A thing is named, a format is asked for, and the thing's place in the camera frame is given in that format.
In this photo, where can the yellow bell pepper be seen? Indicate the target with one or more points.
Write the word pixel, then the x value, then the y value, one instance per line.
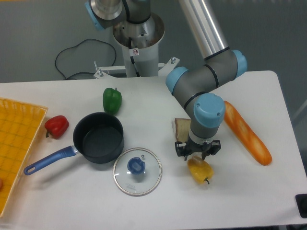
pixel 200 170

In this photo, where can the yellow wicker basket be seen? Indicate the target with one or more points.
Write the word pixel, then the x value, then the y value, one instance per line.
pixel 20 123

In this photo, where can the dark saucepan with blue handle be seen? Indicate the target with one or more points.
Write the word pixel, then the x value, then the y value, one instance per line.
pixel 99 137

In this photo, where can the toast slice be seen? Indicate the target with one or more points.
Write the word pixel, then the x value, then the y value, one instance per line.
pixel 181 128

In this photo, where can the orange baguette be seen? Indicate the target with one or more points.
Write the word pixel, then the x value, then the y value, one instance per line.
pixel 246 135

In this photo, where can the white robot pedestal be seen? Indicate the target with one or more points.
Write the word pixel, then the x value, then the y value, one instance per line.
pixel 140 48

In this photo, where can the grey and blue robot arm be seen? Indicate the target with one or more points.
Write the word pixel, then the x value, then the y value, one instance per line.
pixel 192 89

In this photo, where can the glass lid with blue knob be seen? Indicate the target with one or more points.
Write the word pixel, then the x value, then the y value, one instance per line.
pixel 137 172

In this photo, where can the green bell pepper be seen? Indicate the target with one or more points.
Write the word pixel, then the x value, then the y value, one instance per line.
pixel 112 100

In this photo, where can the red bell pepper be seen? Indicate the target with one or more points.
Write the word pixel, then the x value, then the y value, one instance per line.
pixel 56 126

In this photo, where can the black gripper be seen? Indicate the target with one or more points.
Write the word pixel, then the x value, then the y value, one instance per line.
pixel 184 149

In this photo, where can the black object at table edge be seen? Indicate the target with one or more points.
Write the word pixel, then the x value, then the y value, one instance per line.
pixel 301 201

